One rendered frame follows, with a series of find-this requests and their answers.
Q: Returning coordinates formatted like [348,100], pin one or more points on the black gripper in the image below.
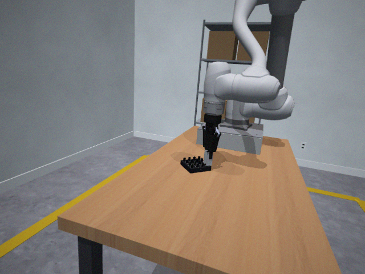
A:
[211,136]

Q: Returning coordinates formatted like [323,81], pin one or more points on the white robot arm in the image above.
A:
[257,84]

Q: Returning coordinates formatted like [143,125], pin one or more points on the black knob box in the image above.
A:
[195,165]

